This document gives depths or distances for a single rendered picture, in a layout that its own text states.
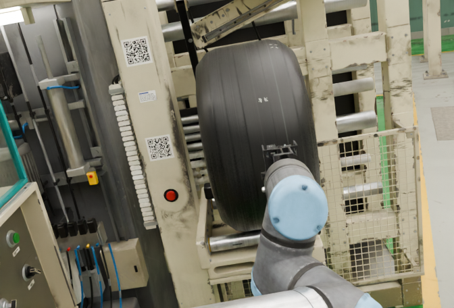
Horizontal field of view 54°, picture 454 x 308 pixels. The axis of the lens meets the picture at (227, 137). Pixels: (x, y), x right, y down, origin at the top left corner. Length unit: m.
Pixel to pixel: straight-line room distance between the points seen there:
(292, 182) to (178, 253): 0.86
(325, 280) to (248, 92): 0.60
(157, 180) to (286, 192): 0.75
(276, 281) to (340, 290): 0.11
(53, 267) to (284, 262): 0.72
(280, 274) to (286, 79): 0.59
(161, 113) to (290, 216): 0.71
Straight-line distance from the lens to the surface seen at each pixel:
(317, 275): 0.69
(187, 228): 1.44
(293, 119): 1.13
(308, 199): 0.68
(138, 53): 1.28
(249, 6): 1.65
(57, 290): 1.31
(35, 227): 1.23
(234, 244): 1.38
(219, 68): 1.21
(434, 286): 2.66
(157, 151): 1.34
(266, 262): 0.74
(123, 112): 1.33
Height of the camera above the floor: 1.62
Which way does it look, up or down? 18 degrees down
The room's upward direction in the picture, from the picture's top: 10 degrees counter-clockwise
